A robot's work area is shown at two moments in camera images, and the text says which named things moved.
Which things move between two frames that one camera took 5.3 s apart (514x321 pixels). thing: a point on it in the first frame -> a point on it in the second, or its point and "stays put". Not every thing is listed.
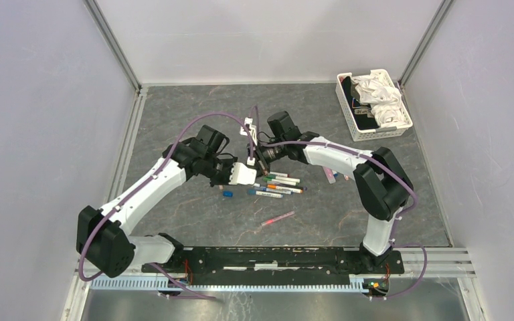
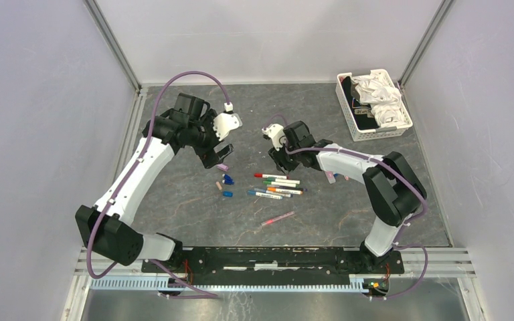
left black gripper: [226, 178] -> [208, 155]
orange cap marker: [296, 190] stays put
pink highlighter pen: [329, 174] stays put
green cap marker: [282, 182] stays put
